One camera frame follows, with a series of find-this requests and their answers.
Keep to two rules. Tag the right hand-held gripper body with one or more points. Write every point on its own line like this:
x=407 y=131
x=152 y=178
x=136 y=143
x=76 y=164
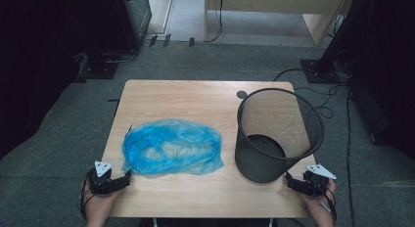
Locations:
x=314 y=184

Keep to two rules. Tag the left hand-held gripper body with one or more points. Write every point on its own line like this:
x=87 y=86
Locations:
x=101 y=181

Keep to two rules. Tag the black mesh wastebasket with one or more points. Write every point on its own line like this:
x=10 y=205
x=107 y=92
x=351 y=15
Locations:
x=261 y=155

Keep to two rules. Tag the blue plastic bag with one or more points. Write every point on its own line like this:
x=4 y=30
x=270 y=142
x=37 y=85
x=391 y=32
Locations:
x=173 y=145

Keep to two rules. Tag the person's right hand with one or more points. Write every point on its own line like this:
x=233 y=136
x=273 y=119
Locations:
x=318 y=205

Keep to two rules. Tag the person's left hand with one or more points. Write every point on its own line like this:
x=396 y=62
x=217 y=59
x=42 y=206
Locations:
x=98 y=205

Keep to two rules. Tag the grey round sticker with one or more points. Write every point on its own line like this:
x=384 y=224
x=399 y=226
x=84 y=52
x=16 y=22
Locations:
x=241 y=94

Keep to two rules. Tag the dark curtain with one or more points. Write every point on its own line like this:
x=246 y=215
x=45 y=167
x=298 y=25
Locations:
x=29 y=73
x=388 y=73

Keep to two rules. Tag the dark glass-front cabinet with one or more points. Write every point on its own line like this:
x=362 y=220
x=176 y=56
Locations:
x=137 y=15

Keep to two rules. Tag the light wooden furniture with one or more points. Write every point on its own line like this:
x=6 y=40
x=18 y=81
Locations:
x=277 y=2

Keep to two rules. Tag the black stand base plate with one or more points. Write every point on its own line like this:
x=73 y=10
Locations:
x=98 y=69
x=318 y=72

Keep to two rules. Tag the black slanted stand post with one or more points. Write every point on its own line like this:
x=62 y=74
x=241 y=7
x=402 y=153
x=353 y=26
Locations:
x=342 y=28

